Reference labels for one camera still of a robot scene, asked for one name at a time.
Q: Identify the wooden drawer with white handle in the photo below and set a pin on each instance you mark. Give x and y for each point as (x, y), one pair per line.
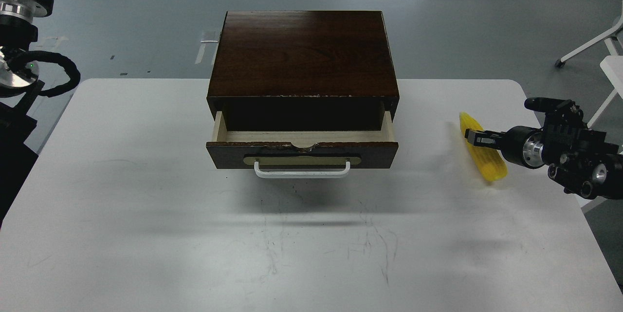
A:
(302, 154)

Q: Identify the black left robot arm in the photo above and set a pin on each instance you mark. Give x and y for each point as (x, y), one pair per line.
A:
(20, 76)

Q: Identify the dark wooden drawer cabinet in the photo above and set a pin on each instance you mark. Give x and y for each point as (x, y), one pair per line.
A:
(303, 71)

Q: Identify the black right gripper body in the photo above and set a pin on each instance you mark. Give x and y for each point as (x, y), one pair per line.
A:
(563, 132)

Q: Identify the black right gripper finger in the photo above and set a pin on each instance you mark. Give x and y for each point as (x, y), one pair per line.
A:
(484, 138)

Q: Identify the yellow corn cob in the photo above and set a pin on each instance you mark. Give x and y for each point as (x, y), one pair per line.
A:
(488, 161)

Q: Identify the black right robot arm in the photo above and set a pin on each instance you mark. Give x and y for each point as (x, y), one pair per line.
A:
(578, 157)

